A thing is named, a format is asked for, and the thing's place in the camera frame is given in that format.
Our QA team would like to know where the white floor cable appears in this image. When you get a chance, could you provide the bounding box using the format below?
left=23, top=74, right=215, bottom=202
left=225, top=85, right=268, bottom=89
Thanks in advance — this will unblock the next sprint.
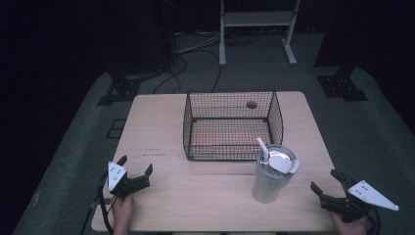
left=175, top=30, right=223, bottom=56

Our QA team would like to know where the black stand with base plate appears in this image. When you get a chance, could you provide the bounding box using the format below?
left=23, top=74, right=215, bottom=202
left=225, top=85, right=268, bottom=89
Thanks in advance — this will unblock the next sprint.
left=315, top=63, right=370, bottom=103

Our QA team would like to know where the person's right hand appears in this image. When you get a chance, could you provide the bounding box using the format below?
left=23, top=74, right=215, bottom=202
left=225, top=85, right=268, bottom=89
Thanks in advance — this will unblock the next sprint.
left=328, top=211, right=371, bottom=235

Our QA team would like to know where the black floor cable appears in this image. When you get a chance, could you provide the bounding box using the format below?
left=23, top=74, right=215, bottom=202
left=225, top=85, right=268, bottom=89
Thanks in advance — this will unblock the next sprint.
left=151, top=48, right=223, bottom=95

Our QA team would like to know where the white metal stand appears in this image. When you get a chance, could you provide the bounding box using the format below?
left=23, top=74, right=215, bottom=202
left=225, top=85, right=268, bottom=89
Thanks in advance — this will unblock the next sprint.
left=218, top=0, right=302, bottom=68

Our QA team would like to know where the black wire basket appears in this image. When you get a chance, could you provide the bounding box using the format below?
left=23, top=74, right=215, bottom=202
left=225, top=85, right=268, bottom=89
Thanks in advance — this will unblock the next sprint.
left=182, top=90, right=285, bottom=163

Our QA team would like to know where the person's left hand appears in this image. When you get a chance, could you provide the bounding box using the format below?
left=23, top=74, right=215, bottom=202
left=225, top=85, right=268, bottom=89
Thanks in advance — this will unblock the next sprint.
left=112, top=194, right=136, bottom=235

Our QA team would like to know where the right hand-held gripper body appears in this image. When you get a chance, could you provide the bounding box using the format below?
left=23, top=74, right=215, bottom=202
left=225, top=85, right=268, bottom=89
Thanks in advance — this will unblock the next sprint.
left=319, top=179, right=400, bottom=224

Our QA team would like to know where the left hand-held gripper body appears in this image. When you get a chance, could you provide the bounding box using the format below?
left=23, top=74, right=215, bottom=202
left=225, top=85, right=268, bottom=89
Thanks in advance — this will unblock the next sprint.
left=107, top=161, right=147, bottom=201

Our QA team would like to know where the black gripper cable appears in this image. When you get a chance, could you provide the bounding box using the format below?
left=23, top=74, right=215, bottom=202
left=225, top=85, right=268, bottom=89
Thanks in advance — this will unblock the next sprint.
left=366, top=205, right=383, bottom=235
left=97, top=171, right=115, bottom=235

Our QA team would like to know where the silver tumbler with straw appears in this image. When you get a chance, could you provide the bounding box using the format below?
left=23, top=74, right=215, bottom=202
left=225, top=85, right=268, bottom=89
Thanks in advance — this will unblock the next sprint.
left=252, top=136, right=300, bottom=205

